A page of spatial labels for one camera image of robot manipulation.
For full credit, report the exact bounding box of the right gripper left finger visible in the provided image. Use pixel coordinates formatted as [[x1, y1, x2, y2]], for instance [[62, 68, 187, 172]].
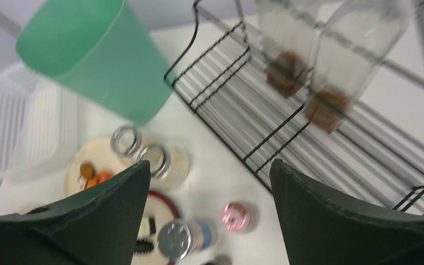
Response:
[[0, 161, 150, 264]]

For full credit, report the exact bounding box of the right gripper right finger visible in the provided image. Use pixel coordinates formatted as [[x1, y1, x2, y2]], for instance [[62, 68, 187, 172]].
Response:
[[270, 159, 424, 264]]

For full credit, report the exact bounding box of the silver lid spice jar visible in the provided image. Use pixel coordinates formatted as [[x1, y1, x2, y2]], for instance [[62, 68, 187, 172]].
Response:
[[157, 219, 217, 262]]

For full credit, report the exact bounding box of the glass jar with rice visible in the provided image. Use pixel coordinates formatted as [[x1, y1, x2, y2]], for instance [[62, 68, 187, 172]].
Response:
[[110, 124, 160, 167]]

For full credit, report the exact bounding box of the glass jar with grains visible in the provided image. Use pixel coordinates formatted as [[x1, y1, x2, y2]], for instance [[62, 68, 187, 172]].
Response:
[[137, 143, 190, 191]]

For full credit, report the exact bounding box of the gold spout oil bottle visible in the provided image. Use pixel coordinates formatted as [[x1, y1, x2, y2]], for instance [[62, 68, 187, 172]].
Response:
[[256, 1, 322, 98]]

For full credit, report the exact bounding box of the black sea cucumber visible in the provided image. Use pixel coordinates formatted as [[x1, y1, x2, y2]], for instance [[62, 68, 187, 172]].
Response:
[[134, 239, 155, 255]]

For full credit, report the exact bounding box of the sushi roll piece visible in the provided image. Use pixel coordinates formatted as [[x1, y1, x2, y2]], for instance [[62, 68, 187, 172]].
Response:
[[137, 216, 156, 239]]

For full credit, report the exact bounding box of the fried chicken wing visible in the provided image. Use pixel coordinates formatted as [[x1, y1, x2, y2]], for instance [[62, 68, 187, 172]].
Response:
[[79, 162, 97, 189]]

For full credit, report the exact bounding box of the red rimmed plate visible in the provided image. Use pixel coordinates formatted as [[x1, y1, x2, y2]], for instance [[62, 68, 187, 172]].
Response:
[[131, 190, 179, 264]]

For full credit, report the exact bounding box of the cream plate with leaf pattern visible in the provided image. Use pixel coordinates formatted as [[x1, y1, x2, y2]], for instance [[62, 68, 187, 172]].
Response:
[[64, 137, 134, 197]]

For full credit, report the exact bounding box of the pink lid spice shaker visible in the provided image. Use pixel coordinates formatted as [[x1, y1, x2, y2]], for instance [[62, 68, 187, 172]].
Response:
[[219, 201, 259, 234]]

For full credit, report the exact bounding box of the white plastic basket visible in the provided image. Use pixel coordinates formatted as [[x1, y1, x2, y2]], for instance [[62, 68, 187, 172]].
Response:
[[0, 62, 79, 182]]

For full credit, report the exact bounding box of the green plastic bin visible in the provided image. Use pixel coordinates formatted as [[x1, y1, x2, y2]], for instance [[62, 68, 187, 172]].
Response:
[[16, 0, 171, 124]]

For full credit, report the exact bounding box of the black wire rack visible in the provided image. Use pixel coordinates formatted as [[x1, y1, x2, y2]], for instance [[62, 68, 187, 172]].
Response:
[[164, 1, 424, 215]]

